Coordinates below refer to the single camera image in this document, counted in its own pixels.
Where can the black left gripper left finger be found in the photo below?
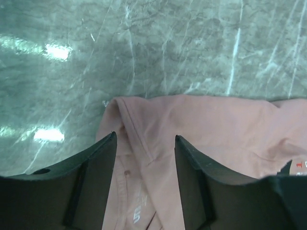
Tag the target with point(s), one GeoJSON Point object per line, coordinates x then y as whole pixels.
{"type": "Point", "coordinates": [69, 195]}

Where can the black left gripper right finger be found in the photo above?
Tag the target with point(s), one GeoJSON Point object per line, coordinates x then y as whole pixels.
{"type": "Point", "coordinates": [214, 197]}

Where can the pink printed t-shirt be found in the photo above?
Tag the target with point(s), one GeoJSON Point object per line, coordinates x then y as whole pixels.
{"type": "Point", "coordinates": [253, 137]}

